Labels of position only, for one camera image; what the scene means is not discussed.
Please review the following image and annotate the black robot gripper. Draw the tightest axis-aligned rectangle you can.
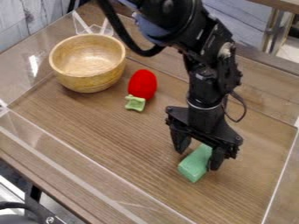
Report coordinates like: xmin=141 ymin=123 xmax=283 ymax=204
xmin=165 ymin=106 xmax=243 ymax=171

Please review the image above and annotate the green rectangular block stick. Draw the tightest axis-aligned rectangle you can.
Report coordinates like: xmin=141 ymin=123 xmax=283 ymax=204
xmin=177 ymin=144 xmax=212 ymax=183

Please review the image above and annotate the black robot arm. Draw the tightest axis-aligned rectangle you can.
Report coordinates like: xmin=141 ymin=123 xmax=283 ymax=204
xmin=96 ymin=0 xmax=243 ymax=171

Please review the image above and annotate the wooden brown bowl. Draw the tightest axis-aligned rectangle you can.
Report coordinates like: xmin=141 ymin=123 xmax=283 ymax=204
xmin=49 ymin=34 xmax=126 ymax=93

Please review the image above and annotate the red plush strawberry toy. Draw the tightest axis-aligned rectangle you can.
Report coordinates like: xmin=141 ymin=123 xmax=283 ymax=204
xmin=125 ymin=69 xmax=157 ymax=112

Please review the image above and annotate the clear acrylic front barrier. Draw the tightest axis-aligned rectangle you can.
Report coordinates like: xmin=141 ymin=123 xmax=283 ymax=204
xmin=0 ymin=101 xmax=194 ymax=224

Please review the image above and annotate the metal table leg background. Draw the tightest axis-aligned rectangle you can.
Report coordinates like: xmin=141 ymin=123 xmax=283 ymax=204
xmin=261 ymin=9 xmax=295 ymax=55

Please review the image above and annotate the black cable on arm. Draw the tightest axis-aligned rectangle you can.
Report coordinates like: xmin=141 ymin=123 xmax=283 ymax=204
xmin=223 ymin=90 xmax=248 ymax=123

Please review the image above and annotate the black table frame leg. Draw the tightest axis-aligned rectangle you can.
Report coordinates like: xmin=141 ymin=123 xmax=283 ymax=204
xmin=0 ymin=183 xmax=68 ymax=224

